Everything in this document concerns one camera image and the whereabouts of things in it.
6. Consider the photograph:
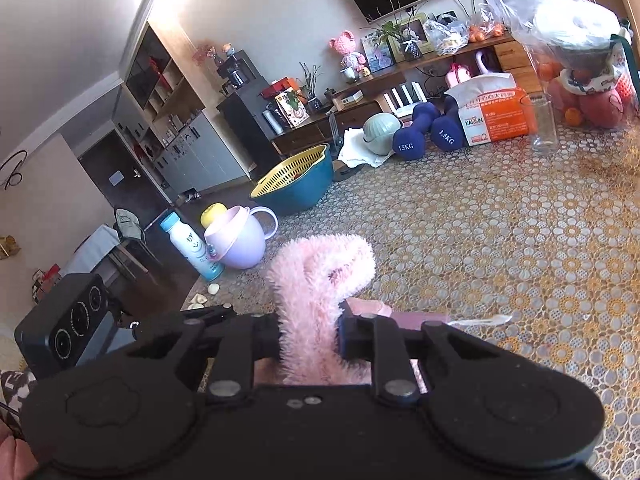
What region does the pink fluffy slipper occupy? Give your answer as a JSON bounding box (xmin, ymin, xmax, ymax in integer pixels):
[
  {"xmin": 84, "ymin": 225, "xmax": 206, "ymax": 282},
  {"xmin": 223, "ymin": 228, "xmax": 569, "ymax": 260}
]
[{"xmin": 254, "ymin": 235, "xmax": 448, "ymax": 386}]

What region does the lavender plastic pitcher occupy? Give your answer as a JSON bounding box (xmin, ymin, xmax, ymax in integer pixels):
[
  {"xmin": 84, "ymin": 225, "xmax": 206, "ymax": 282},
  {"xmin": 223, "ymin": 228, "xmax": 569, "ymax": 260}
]
[{"xmin": 204, "ymin": 206, "xmax": 279, "ymax": 270}]

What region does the white blue milk bottle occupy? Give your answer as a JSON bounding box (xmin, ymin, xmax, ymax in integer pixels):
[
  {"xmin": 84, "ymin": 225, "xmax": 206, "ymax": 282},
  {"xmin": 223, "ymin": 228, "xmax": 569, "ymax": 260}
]
[{"xmin": 160, "ymin": 212, "xmax": 224, "ymax": 283}]

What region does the blue basin yellow strainer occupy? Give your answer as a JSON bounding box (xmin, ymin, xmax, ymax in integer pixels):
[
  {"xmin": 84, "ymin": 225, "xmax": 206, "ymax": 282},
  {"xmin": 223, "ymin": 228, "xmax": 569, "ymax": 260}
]
[{"xmin": 250, "ymin": 144, "xmax": 333, "ymax": 216}]

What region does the white cloth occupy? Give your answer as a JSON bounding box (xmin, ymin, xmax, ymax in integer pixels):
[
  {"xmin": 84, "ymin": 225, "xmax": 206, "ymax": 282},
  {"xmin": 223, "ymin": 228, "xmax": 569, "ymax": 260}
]
[{"xmin": 337, "ymin": 128, "xmax": 394, "ymax": 168}]

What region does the blue dumbbell left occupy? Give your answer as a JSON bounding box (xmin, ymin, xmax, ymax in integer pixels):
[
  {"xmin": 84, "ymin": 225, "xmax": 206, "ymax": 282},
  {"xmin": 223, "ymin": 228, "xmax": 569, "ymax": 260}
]
[{"xmin": 392, "ymin": 102, "xmax": 440, "ymax": 160}]

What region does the blue dumbbell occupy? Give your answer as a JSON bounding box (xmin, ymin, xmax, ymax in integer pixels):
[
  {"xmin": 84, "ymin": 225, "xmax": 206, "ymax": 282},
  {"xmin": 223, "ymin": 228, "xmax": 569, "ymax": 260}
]
[
  {"xmin": 392, "ymin": 102, "xmax": 440, "ymax": 160},
  {"xmin": 430, "ymin": 96, "xmax": 468, "ymax": 152}
]

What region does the pale green round pot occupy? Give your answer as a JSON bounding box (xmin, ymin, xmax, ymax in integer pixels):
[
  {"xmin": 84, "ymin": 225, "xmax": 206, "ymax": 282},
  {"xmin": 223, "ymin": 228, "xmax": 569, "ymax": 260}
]
[{"xmin": 362, "ymin": 113, "xmax": 401, "ymax": 156}]

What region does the blue dumbbell right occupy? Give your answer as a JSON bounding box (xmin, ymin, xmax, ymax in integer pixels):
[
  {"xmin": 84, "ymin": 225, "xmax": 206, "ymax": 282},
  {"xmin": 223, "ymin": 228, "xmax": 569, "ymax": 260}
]
[{"xmin": 430, "ymin": 96, "xmax": 468, "ymax": 152}]

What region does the black cabinet with coffee machine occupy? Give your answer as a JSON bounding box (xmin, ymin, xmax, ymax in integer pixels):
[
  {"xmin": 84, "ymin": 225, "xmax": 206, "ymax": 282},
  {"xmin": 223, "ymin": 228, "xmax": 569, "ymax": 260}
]
[{"xmin": 217, "ymin": 50, "xmax": 281, "ymax": 179}]

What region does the wooden tv console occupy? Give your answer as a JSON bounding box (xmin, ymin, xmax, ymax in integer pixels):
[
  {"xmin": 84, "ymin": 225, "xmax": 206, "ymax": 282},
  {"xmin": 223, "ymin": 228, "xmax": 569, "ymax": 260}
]
[{"xmin": 272, "ymin": 35, "xmax": 541, "ymax": 158}]

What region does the orange tissue box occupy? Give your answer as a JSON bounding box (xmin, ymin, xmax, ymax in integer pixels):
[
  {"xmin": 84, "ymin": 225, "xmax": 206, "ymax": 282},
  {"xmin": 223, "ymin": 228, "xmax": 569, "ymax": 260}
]
[{"xmin": 446, "ymin": 73, "xmax": 537, "ymax": 146}]

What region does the pink toy figure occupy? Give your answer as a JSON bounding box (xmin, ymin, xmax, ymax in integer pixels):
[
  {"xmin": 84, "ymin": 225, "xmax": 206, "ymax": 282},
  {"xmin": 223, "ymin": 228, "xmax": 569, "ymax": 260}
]
[{"xmin": 329, "ymin": 30, "xmax": 371, "ymax": 82}]

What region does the clear glass jar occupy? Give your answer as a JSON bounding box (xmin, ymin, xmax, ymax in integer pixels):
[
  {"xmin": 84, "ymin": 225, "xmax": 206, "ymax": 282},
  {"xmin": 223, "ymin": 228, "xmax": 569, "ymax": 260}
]
[{"xmin": 520, "ymin": 93, "xmax": 558, "ymax": 155}]

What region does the framed picture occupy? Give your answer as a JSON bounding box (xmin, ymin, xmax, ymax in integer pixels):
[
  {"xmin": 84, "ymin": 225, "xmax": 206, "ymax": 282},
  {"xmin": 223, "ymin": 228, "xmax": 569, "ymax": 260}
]
[{"xmin": 387, "ymin": 12, "xmax": 435, "ymax": 63}]

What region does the plastic bag of items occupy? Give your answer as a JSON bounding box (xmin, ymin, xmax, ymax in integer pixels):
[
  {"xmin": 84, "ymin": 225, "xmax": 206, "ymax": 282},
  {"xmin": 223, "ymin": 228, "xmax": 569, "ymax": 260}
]
[{"xmin": 489, "ymin": 0, "xmax": 639, "ymax": 130}]

